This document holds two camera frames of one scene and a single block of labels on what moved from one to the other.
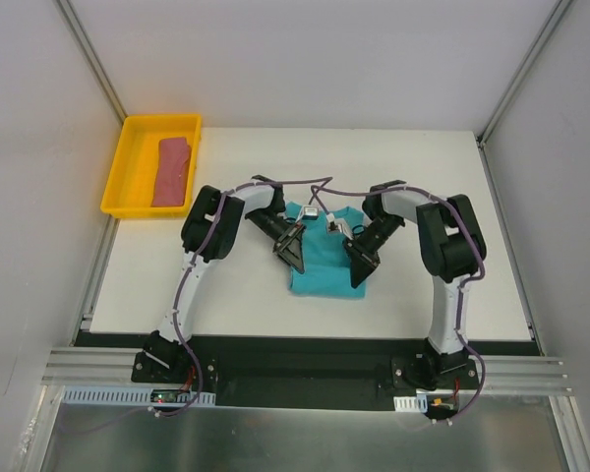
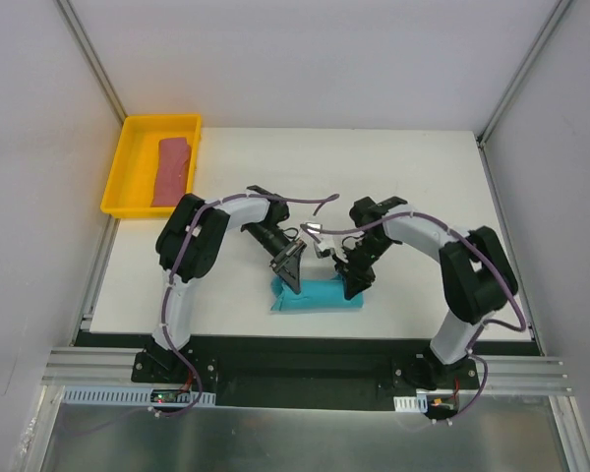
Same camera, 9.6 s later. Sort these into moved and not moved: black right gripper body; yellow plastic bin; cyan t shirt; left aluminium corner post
Moved: cyan t shirt
Not moved: black right gripper body; yellow plastic bin; left aluminium corner post
